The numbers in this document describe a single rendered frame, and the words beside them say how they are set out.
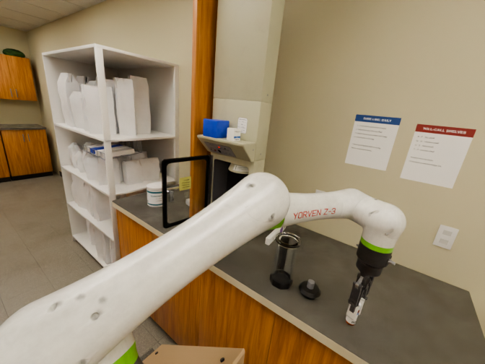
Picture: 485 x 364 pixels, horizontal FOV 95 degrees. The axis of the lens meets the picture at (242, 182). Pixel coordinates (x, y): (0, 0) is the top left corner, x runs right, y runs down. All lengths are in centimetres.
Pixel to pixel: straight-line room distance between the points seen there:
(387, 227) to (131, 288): 65
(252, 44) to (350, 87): 58
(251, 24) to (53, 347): 123
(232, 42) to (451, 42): 97
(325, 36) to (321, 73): 19
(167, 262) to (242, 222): 14
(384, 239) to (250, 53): 96
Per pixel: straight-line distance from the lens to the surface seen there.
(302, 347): 114
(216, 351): 58
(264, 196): 44
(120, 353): 59
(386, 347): 108
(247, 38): 126
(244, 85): 123
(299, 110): 153
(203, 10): 143
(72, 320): 40
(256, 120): 117
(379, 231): 78
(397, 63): 144
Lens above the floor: 167
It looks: 18 degrees down
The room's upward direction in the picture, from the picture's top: 6 degrees clockwise
